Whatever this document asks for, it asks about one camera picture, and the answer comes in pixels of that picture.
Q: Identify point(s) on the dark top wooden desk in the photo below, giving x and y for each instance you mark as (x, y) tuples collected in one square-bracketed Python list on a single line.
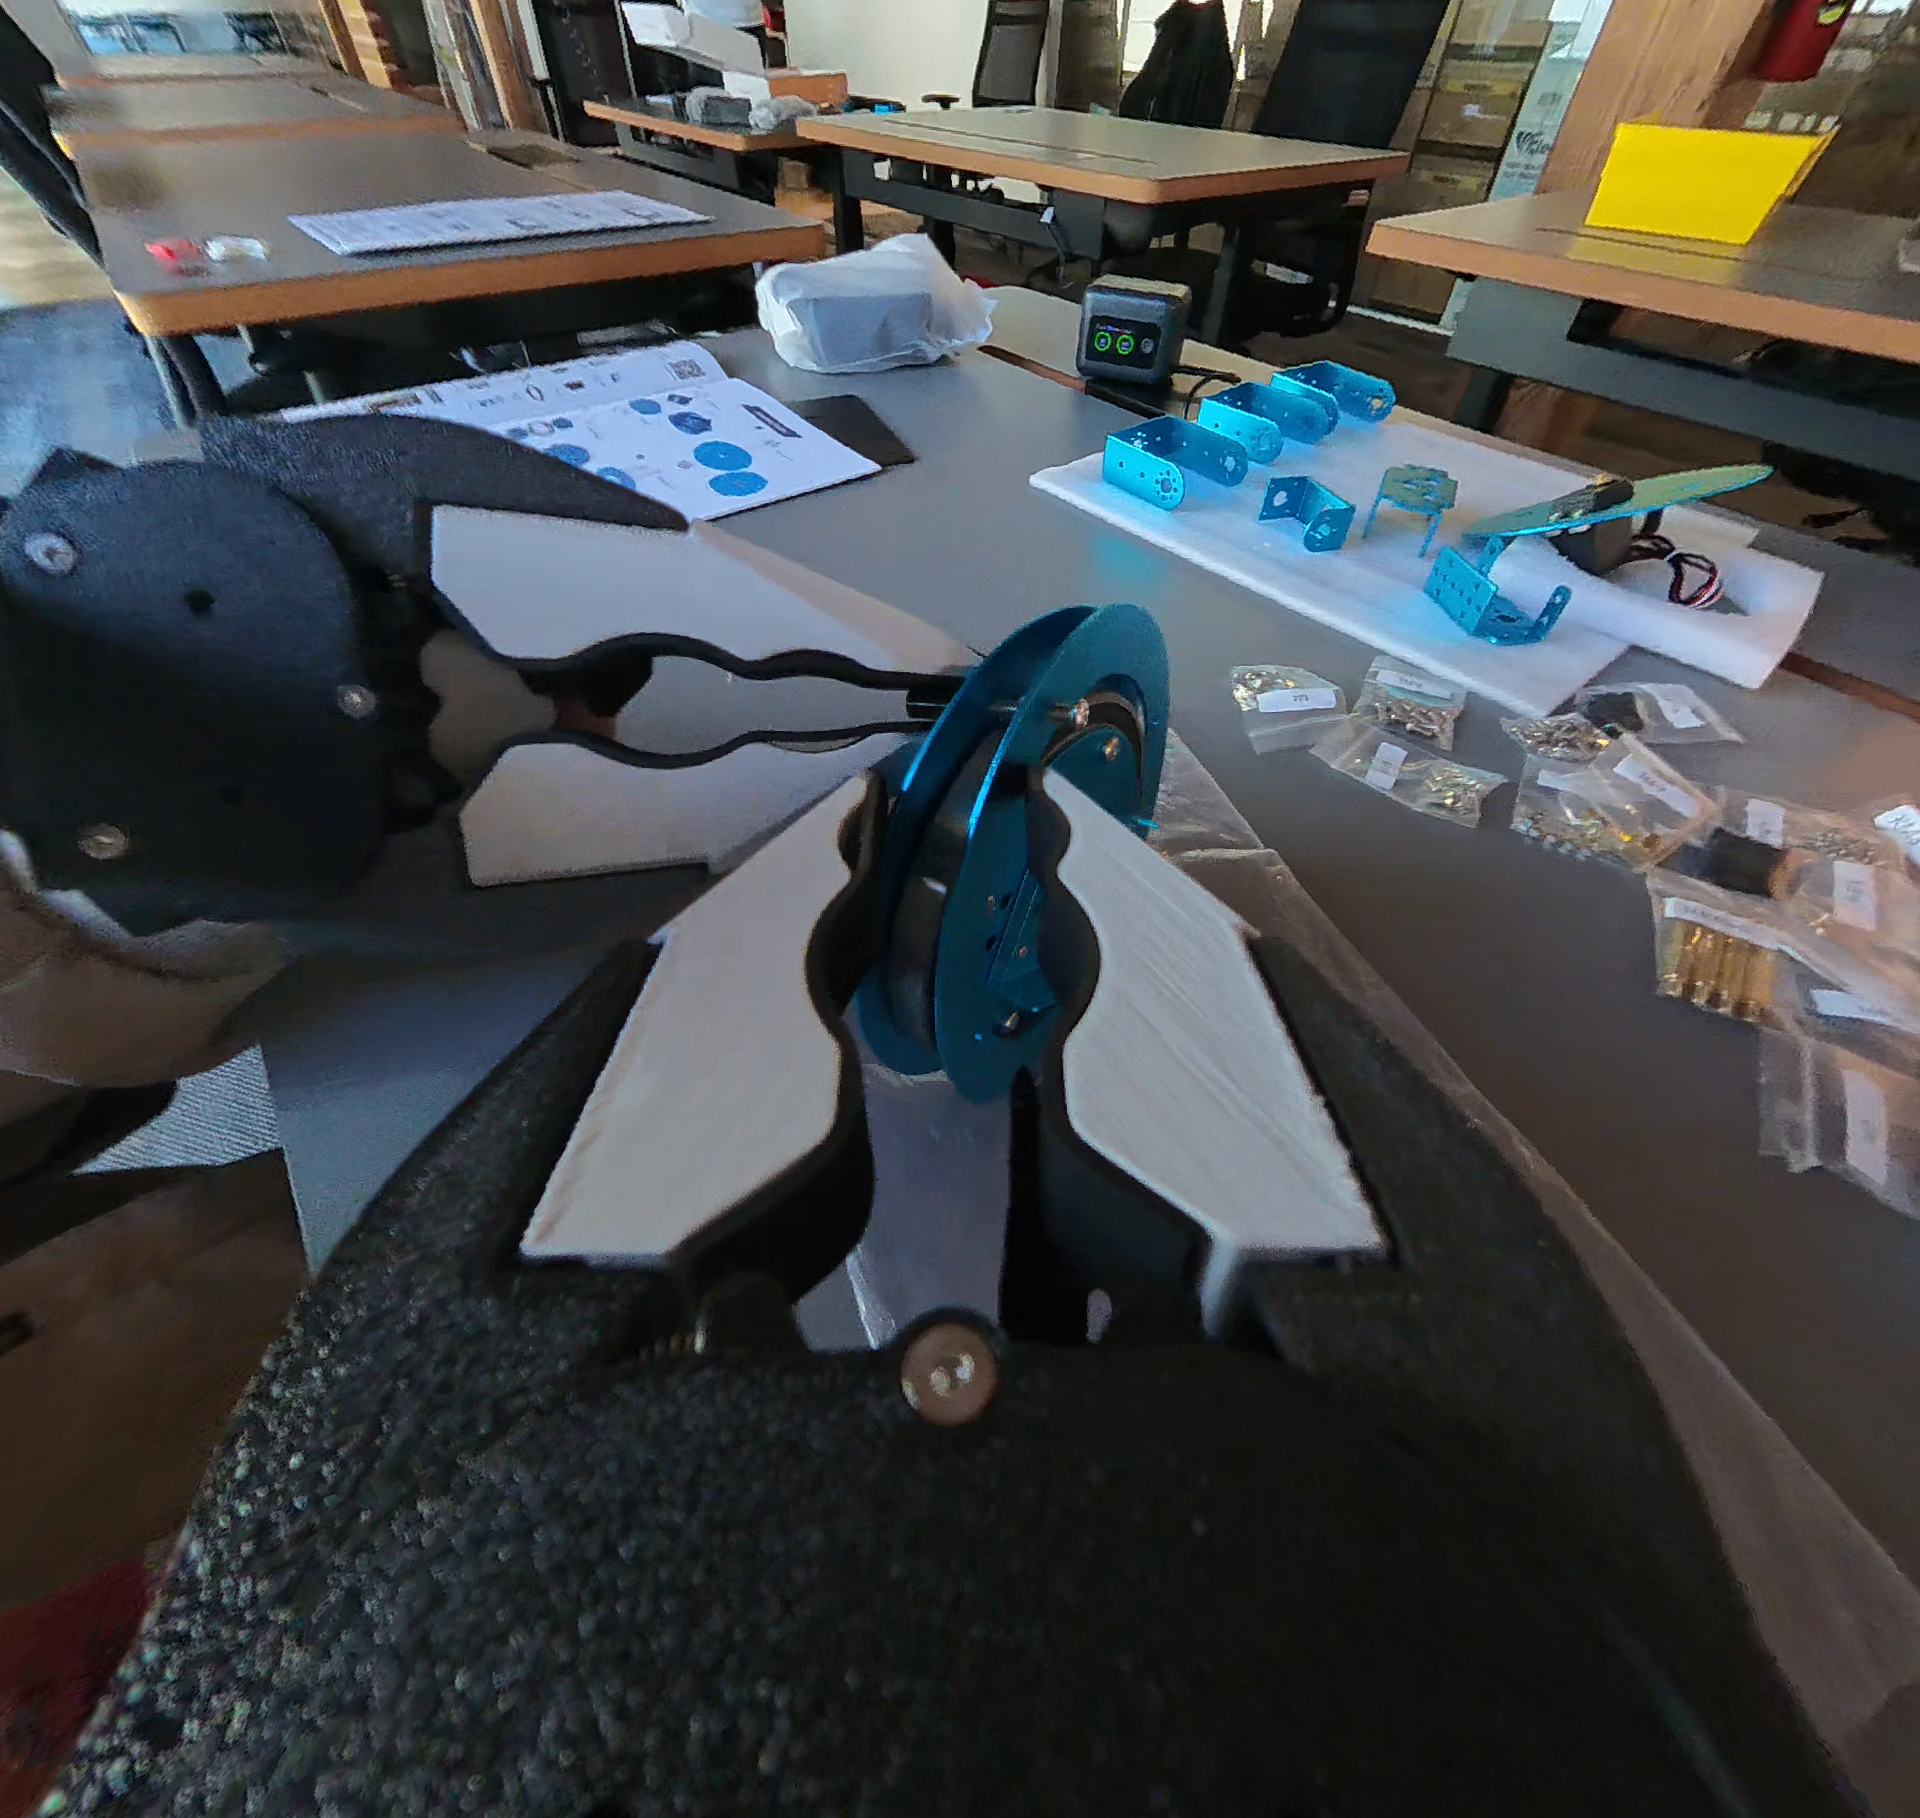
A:
[(224, 184)]

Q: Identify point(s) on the wide blue U bracket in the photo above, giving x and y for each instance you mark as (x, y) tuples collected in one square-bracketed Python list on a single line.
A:
[(1479, 603)]

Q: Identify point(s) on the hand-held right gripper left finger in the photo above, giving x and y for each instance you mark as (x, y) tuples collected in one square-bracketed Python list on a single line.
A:
[(705, 1099)]

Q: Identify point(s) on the large blue U bracket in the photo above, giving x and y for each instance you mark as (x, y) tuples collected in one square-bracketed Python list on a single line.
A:
[(1334, 391), (1171, 466), (1267, 420)]

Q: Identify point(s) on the teal oval plate with servo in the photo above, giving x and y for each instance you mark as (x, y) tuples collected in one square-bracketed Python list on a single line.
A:
[(1651, 496)]

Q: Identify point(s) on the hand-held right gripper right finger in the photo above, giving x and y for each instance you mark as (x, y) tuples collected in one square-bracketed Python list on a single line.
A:
[(1201, 1084)]

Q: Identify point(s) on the pile of small hardware bags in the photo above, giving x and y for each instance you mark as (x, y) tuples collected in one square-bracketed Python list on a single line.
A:
[(1620, 799)]

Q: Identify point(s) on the black flat sheet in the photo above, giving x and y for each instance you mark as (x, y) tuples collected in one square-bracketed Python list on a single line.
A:
[(854, 431)]

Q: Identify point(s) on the white foam sheet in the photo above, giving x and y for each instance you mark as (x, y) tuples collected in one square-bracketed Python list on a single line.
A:
[(1351, 581)]

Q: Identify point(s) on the red fire extinguisher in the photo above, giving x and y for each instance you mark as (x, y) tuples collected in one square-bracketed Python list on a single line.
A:
[(1817, 12)]

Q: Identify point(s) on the black fabric chair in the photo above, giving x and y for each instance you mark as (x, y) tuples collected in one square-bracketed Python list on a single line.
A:
[(1351, 63)]

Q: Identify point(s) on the white printed paper sheet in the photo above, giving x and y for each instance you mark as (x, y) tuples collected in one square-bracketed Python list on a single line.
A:
[(495, 220)]

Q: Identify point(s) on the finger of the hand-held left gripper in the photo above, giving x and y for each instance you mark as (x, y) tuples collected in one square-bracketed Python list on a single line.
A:
[(630, 581), (600, 813)]

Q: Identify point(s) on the blue angled bracket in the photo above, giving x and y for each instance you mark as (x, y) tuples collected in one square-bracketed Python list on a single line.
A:
[(1410, 499)]

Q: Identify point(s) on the person's left forearm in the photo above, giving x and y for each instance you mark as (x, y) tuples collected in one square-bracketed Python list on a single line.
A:
[(119, 965)]

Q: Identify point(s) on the black swivel chair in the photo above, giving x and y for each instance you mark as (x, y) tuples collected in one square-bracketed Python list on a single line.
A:
[(1012, 49)]

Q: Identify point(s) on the small cluttered wooden desk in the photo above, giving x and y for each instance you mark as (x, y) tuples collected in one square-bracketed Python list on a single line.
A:
[(705, 130)]

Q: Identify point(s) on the white plastic bag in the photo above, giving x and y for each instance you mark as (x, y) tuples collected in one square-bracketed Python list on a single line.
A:
[(869, 305)]

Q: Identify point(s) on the wooden table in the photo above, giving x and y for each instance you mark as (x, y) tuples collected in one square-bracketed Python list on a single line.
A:
[(1125, 146)]

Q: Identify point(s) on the wooden pillar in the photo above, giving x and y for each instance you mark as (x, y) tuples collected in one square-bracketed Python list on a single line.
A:
[(1680, 35)]

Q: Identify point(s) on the small grey display device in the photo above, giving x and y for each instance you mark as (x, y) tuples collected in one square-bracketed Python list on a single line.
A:
[(1135, 325)]

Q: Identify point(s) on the chair with black jacket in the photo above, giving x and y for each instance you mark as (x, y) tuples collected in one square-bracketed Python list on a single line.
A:
[(1177, 63)]

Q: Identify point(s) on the clear plastic bag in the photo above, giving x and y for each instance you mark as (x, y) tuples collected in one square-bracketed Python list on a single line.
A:
[(1230, 828)]

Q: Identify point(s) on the small blue bracket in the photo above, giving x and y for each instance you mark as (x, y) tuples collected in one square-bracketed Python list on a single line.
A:
[(1303, 509)]

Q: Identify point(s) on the printed instruction manual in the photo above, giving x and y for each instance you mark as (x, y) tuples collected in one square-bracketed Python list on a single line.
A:
[(674, 438)]

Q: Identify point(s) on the blue round turntable assembly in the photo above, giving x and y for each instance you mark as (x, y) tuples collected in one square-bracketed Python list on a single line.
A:
[(997, 858)]

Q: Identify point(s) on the small red packet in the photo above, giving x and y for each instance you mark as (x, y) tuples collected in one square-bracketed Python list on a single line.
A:
[(177, 252)]

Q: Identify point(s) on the yellow bin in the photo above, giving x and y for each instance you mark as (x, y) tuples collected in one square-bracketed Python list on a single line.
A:
[(1703, 184)]

